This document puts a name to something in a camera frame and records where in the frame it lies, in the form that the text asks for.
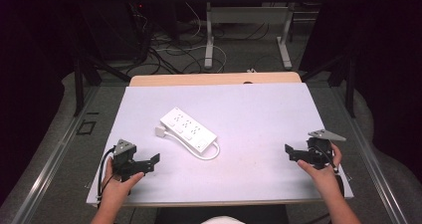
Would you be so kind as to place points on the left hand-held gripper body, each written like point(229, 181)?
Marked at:
point(124, 151)

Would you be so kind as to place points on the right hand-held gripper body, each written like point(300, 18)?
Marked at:
point(320, 152)

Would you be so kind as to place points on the person's right hand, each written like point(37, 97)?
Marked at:
point(326, 180)

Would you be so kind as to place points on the person's left hand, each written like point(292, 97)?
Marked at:
point(114, 187)

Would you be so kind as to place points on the white power plug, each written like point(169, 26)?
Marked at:
point(160, 131)

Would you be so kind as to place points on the white table mat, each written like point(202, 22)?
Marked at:
point(258, 134)

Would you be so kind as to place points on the black floor socket box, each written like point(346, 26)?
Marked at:
point(86, 127)

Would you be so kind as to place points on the white power strip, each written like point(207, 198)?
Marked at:
point(187, 129)

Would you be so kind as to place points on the black metal stand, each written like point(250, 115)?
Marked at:
point(345, 74)
point(81, 74)

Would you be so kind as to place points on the person's dark clothing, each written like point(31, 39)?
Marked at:
point(222, 214)

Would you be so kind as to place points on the black computer tower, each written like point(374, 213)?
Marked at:
point(112, 28)

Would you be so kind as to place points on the metal floor rail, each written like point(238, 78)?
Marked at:
point(371, 157)
point(46, 171)

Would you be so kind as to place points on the white metal desk frame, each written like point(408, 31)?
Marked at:
point(209, 35)

